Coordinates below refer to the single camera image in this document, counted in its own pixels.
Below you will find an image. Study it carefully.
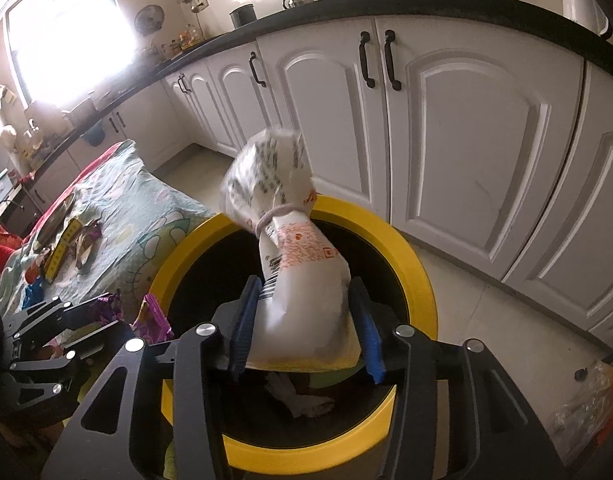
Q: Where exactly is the blue glove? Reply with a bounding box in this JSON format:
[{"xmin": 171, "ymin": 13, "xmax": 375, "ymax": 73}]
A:
[{"xmin": 22, "ymin": 276, "xmax": 44, "ymax": 310}]

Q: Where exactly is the purple snack wrapper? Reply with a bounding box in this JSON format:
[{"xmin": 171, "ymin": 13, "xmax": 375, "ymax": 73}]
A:
[{"xmin": 94, "ymin": 292, "xmax": 174, "ymax": 344}]

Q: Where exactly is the white plastic bag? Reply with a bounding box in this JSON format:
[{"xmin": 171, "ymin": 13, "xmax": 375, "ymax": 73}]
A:
[{"xmin": 221, "ymin": 127, "xmax": 361, "ymax": 373}]

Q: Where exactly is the brown chocolate wrapper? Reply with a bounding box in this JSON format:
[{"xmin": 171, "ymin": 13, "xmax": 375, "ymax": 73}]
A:
[{"xmin": 74, "ymin": 219, "xmax": 101, "ymax": 270}]

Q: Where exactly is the yellow red snack wrapper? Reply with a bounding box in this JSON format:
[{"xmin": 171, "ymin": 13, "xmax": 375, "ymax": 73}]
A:
[{"xmin": 43, "ymin": 218, "xmax": 84, "ymax": 283}]

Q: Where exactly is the yellow rimmed trash bin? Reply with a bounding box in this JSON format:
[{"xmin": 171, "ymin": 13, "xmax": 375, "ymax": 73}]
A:
[{"xmin": 149, "ymin": 195, "xmax": 437, "ymax": 474}]

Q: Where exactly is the hello kitty blanket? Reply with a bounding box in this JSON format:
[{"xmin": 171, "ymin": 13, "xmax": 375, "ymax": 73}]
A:
[{"xmin": 0, "ymin": 138, "xmax": 218, "ymax": 326}]

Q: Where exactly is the metal plate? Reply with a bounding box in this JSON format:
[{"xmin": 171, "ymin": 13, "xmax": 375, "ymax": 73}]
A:
[{"xmin": 32, "ymin": 192, "xmax": 74, "ymax": 254}]

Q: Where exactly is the blue hanging bin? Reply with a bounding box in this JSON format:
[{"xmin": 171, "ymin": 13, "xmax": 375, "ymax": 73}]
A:
[{"xmin": 81, "ymin": 122, "xmax": 106, "ymax": 148}]

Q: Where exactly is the dark metal cup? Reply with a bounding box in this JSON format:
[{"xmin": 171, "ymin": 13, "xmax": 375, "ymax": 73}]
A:
[{"xmin": 229, "ymin": 3, "xmax": 258, "ymax": 28}]

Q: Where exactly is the black countertop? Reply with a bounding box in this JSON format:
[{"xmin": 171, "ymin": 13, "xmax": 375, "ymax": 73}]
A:
[{"xmin": 22, "ymin": 0, "xmax": 613, "ymax": 186}]

